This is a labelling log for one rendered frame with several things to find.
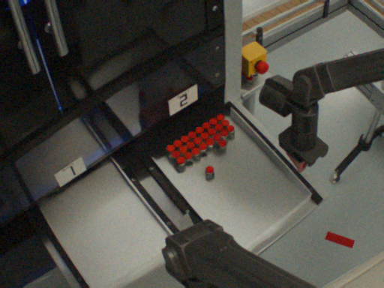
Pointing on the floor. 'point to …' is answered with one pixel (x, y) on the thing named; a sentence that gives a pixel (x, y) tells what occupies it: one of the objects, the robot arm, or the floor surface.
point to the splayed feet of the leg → (355, 154)
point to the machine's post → (232, 52)
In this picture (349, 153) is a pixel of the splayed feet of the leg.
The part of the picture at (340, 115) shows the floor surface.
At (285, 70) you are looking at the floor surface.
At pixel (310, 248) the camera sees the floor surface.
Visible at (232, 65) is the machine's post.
